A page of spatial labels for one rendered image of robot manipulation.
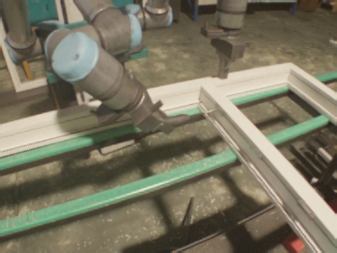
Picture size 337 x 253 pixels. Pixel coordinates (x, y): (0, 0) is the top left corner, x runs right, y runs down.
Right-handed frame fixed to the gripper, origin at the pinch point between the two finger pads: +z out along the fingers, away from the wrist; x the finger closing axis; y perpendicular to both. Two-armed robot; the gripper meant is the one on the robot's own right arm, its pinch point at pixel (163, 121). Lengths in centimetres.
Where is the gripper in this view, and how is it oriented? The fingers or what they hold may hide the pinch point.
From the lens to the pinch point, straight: 68.4
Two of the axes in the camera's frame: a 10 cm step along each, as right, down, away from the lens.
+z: 5.1, 3.7, 7.8
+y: 7.8, -5.8, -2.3
